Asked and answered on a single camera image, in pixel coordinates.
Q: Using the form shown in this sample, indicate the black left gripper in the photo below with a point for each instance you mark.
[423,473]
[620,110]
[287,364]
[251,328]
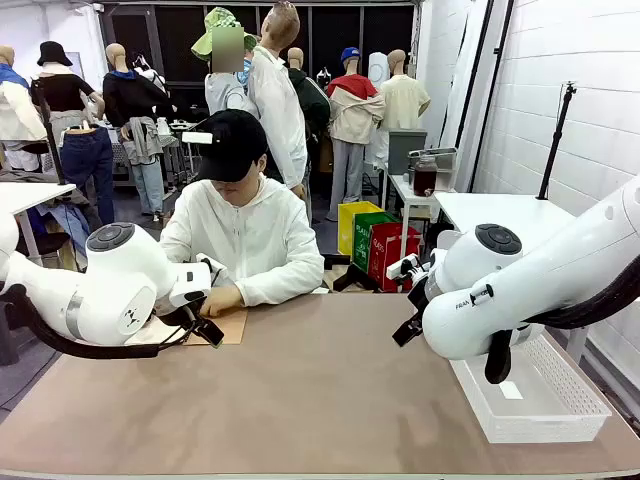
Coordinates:
[192,310]

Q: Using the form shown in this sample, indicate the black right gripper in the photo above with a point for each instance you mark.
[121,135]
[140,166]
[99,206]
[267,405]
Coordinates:
[419,300]

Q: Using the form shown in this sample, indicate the spiral notebook brown cover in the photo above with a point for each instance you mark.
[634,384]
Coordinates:
[232,327]

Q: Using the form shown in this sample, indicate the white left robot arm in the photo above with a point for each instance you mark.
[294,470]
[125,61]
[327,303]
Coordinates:
[115,280]

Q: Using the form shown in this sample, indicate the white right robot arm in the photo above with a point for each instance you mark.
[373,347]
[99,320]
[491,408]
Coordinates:
[525,280]

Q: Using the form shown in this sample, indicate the person's left forearm white sleeve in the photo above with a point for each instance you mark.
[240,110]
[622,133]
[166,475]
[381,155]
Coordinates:
[285,290]

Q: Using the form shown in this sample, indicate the person's left hand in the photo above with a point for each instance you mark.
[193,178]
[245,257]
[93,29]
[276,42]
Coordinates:
[222,300]

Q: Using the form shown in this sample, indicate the black chair base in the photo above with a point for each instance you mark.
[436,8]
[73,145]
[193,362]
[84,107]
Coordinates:
[355,277]

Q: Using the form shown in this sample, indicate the red recycling bin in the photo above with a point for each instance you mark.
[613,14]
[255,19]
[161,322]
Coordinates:
[387,255]

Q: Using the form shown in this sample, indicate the green recycling bin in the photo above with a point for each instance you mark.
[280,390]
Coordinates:
[365,240]

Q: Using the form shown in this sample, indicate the seated person white hooded jacket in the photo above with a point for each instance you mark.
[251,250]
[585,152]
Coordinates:
[255,235]

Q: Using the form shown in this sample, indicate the small white basket label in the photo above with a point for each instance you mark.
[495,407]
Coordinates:
[510,390]

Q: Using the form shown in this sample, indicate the yellow recycling bin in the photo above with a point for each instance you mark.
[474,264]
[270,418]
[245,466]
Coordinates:
[350,225]

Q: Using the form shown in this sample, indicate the small white narrow table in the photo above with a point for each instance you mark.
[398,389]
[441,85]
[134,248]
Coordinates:
[402,192]

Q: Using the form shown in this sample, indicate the white perforated plastic basket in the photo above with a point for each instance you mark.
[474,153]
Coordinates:
[545,400]

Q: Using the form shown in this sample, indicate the glass jar dark liquid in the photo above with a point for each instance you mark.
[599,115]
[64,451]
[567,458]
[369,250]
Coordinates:
[425,177]

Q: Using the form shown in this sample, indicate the large white side table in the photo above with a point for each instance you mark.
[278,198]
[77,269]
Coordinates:
[505,210]

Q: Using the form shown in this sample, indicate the metal tray container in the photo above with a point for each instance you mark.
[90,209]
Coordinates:
[434,157]

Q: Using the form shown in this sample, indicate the grey box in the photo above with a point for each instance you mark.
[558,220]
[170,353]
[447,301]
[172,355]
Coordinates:
[406,150]

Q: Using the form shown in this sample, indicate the black baseball cap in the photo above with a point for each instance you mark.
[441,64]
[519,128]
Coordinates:
[232,145]

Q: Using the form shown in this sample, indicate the grey stool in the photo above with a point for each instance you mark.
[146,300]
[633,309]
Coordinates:
[7,335]

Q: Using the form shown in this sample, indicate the mannequin torso blue jeans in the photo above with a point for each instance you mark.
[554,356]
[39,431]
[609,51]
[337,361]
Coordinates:
[87,160]

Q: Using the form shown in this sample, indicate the mannequin blue cap red jacket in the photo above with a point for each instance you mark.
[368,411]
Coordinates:
[355,115]

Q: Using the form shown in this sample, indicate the mannequin cream shirt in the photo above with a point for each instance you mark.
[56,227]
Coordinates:
[404,102]

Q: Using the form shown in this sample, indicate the white desk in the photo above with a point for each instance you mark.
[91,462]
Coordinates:
[30,192]

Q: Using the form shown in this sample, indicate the tall mannequin white shirt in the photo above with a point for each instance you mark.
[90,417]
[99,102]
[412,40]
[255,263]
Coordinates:
[277,110]

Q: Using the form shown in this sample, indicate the black tripod pole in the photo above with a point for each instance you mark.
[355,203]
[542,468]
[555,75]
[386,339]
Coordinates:
[555,145]

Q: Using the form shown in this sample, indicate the mannequin green checked hat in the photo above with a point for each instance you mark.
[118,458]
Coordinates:
[225,95]

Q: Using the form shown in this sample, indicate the mannequin black hoodie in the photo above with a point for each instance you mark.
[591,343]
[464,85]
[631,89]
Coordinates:
[130,100]

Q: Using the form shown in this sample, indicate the mannequin dark green jacket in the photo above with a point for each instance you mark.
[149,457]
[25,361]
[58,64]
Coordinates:
[312,100]

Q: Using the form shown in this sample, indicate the black stand pole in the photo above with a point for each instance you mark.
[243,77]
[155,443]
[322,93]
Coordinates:
[50,135]

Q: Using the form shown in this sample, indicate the white oval fan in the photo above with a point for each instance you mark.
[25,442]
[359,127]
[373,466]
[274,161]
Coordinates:
[377,70]

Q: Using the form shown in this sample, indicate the mannequin black bucket hat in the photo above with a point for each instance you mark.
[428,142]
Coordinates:
[62,90]

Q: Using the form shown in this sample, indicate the mannequin blue white jacket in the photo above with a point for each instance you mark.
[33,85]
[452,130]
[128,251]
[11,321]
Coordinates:
[12,110]

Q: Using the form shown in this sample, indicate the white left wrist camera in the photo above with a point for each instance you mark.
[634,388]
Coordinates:
[192,282]

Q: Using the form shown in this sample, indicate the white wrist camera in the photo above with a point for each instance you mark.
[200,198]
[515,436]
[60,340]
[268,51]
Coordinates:
[402,267]
[192,282]

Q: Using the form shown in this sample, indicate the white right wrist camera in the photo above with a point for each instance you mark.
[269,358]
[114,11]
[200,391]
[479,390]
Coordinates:
[402,267]

